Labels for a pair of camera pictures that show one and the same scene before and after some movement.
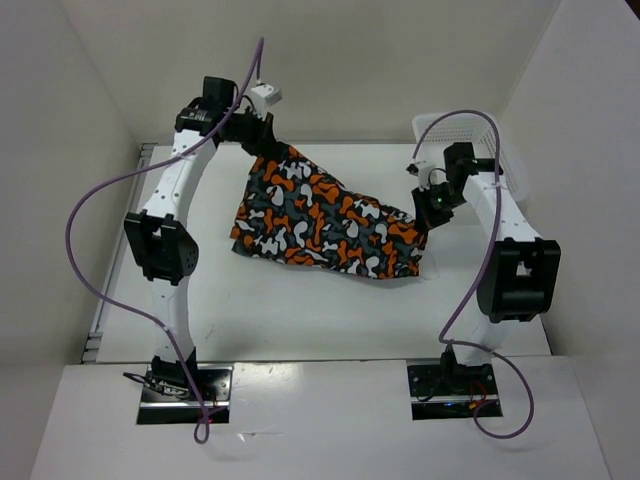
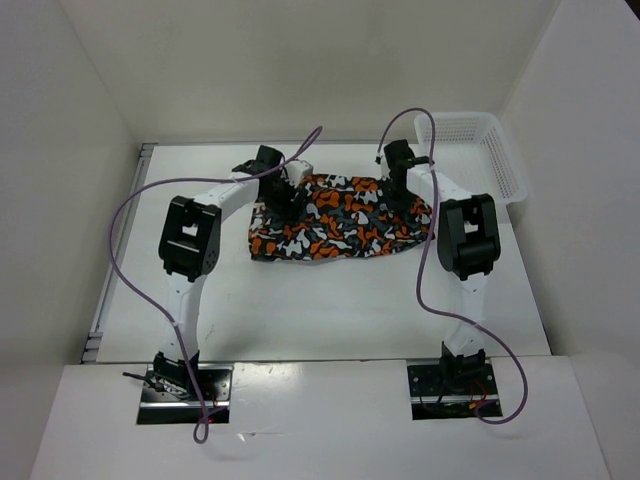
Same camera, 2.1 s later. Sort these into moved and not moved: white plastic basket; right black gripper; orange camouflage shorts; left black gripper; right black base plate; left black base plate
Moved: orange camouflage shorts; left black gripper; right black gripper
Not moved: left black base plate; white plastic basket; right black base plate
